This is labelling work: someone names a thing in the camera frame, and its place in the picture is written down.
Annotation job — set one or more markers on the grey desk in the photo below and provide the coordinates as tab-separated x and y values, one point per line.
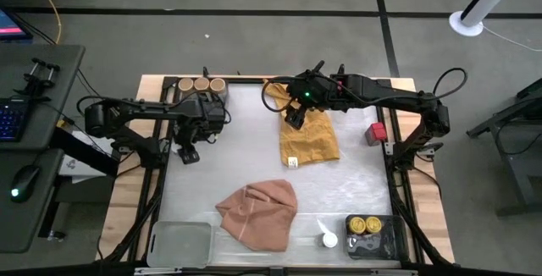
55	77

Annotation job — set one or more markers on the mustard yellow cloth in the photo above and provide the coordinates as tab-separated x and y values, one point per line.
309	145

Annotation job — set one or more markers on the white table mat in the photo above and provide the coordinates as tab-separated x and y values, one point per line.
254	157

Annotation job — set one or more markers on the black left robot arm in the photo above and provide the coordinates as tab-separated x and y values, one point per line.
139	107

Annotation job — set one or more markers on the black desk clamp stand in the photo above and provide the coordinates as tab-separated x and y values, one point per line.
38	83

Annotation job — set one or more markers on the black backlit keyboard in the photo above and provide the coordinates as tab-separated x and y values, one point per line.
10	119

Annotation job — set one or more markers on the black equipment stand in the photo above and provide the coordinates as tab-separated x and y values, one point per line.
521	174

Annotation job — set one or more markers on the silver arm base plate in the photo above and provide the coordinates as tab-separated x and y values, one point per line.
390	148

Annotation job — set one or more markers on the black aluminium table frame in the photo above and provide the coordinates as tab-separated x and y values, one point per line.
250	81

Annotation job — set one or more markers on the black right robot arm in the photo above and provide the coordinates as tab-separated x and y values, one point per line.
381	92

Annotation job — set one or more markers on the computer monitor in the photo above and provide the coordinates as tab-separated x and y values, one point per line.
10	26

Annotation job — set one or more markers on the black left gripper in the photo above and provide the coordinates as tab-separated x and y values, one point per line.
199	119

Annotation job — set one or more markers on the smoky grey plastic bin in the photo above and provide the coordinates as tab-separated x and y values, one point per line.
227	96

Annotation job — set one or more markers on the white box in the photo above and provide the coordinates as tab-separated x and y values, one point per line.
80	171

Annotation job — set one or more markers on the black computer mouse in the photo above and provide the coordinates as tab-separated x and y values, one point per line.
25	180

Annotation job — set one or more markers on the clear plastic bin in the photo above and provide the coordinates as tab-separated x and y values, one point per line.
182	244

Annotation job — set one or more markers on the white pole with round base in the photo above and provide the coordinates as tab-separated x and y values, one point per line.
466	28

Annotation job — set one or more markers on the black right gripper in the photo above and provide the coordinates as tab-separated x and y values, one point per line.
311	92

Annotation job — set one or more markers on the yellow-lid seasoning jar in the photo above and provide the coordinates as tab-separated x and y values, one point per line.
373	224
357	225

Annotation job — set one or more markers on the pink woven cloth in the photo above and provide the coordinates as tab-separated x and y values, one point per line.
258	214

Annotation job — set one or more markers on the black plastic bin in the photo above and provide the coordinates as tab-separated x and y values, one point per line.
377	246

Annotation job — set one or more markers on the black table clamp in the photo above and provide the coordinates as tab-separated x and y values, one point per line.
206	73
341	68

